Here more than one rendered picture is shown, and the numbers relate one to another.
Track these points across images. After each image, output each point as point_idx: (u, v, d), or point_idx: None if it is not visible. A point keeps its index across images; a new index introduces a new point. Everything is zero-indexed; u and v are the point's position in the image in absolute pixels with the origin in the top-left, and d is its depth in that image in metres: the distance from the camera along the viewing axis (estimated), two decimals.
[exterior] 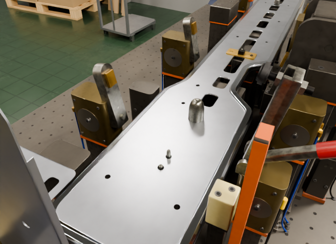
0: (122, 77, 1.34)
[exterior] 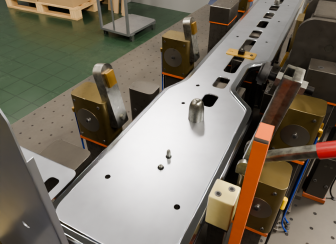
0: (122, 77, 1.34)
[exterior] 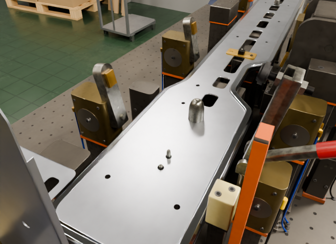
0: (122, 77, 1.34)
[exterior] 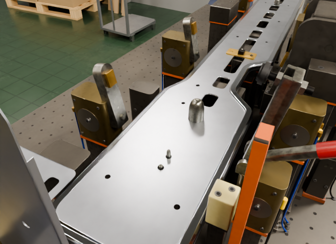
0: (122, 77, 1.34)
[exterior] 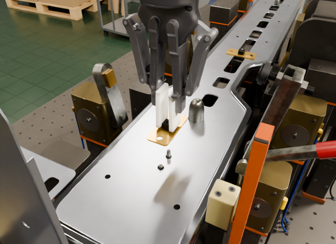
0: (122, 77, 1.34)
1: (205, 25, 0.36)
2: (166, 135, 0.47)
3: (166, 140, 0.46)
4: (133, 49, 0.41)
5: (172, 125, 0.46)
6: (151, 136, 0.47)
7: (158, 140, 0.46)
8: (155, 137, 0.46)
